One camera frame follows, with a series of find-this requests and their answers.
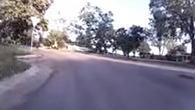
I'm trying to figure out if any large leafy tree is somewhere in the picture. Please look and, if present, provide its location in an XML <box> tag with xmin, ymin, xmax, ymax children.
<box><xmin>0</xmin><ymin>0</ymin><xmax>55</xmax><ymax>49</ymax></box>

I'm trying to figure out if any green bush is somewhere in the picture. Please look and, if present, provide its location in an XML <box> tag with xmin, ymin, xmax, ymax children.
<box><xmin>44</xmin><ymin>28</ymin><xmax>71</xmax><ymax>51</ymax></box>

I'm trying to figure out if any grass strip beyond road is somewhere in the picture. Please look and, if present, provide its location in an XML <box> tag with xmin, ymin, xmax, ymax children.
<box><xmin>84</xmin><ymin>51</ymin><xmax>195</xmax><ymax>71</ymax></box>

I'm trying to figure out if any pale concrete kerb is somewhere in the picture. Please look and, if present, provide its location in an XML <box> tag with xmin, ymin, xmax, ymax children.
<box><xmin>0</xmin><ymin>50</ymin><xmax>55</xmax><ymax>110</ymax></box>

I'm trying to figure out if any low building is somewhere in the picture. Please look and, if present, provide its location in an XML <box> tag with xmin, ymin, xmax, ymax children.
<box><xmin>148</xmin><ymin>48</ymin><xmax>195</xmax><ymax>65</ymax></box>

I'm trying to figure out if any sign on pole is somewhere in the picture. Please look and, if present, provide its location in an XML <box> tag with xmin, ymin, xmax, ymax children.
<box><xmin>27</xmin><ymin>16</ymin><xmax>41</xmax><ymax>51</ymax></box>

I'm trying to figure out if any row of trees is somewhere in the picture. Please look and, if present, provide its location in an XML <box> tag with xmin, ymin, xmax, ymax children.
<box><xmin>69</xmin><ymin>1</ymin><xmax>155</xmax><ymax>59</ymax></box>

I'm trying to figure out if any tall dark tree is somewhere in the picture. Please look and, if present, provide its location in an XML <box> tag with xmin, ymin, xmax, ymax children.
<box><xmin>144</xmin><ymin>0</ymin><xmax>195</xmax><ymax>60</ymax></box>

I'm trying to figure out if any grey asphalt road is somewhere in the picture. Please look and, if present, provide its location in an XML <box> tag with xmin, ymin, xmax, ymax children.
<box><xmin>10</xmin><ymin>46</ymin><xmax>195</xmax><ymax>110</ymax></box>

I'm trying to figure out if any dark manhole cover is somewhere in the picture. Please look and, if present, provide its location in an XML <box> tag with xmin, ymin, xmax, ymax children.
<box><xmin>177</xmin><ymin>73</ymin><xmax>195</xmax><ymax>81</ymax></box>

